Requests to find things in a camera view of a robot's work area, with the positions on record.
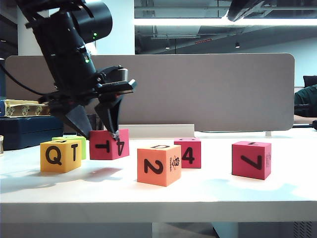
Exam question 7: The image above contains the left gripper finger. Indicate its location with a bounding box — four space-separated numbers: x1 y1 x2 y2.
61 104 92 140
94 93 124 141

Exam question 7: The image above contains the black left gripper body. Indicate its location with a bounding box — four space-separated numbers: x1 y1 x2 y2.
48 78 137 117

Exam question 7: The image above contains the pink foam block T 4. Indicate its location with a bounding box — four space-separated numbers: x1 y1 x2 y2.
89 128 130 161

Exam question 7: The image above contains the yellow foam block Q T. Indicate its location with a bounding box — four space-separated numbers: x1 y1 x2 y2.
40 139 82 174

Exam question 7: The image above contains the orange foam block 2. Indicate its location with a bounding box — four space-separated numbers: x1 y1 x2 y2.
136 144 182 187

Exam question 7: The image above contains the pink foam block 4 5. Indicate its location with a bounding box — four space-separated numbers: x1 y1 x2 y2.
173 137 202 169

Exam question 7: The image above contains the black mug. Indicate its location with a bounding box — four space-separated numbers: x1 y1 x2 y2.
85 114 104 131

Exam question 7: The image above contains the green foam block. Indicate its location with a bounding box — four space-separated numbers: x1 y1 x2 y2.
52 135 87 161

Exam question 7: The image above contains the dark blue case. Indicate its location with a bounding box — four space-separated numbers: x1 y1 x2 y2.
0 115 64 151

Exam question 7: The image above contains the gold ornate box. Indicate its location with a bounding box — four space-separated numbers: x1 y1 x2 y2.
4 99 52 118

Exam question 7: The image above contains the paper sign on pillar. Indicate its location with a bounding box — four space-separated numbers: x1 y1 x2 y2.
86 42 97 56

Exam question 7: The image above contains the grey desk partition panel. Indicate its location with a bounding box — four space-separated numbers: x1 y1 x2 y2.
4 53 295 132

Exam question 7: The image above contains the pink foam block 7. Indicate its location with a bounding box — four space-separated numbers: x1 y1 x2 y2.
231 141 272 181

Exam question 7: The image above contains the white table leg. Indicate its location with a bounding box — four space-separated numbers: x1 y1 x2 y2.
211 222 240 238

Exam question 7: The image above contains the person in dark green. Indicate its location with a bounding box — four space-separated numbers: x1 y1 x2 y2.
294 84 317 117

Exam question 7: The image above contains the black chair headrest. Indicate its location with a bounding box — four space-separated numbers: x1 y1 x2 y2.
303 75 317 88

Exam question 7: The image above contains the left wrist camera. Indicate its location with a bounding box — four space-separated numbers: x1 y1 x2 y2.
98 64 129 84

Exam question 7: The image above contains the white cable tray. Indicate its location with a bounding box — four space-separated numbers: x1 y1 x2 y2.
118 123 198 140

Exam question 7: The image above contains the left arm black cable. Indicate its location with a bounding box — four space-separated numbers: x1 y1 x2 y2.
0 61 47 97

